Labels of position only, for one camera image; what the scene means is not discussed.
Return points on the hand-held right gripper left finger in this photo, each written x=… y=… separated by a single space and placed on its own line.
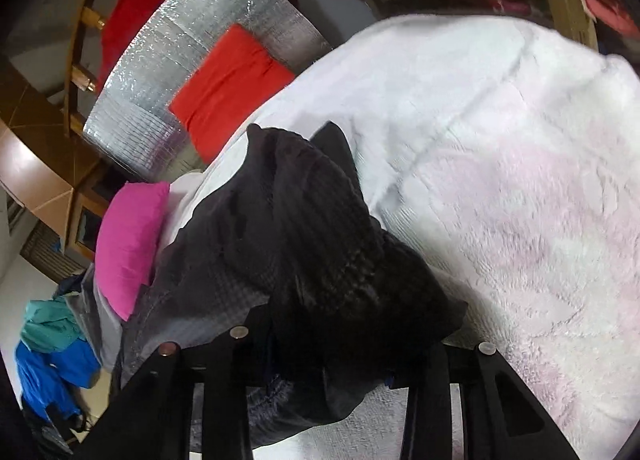
x=260 y=345

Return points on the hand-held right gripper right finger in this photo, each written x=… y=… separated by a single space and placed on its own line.
x=395 y=380

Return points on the black puffer jacket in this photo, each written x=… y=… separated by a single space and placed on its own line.
x=300 y=265

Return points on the pink pillow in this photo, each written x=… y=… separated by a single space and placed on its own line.
x=127 y=245

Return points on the grey garment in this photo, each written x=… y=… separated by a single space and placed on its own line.
x=95 y=310

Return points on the white pillow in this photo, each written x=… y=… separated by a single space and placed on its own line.
x=180 y=195

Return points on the blue jacket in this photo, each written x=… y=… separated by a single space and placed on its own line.
x=55 y=375

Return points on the white fluffy blanket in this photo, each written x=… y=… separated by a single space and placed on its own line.
x=490 y=190

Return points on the teal garment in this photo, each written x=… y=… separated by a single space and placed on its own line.
x=47 y=322

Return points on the orange-red pillow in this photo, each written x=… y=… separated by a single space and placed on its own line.
x=227 y=90

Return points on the wooden cabinet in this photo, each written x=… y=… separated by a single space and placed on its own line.
x=45 y=165

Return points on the silver foil insulation mat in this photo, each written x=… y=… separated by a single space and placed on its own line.
x=190 y=65

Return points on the wooden bed headboard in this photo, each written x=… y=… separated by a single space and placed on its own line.
x=82 y=40

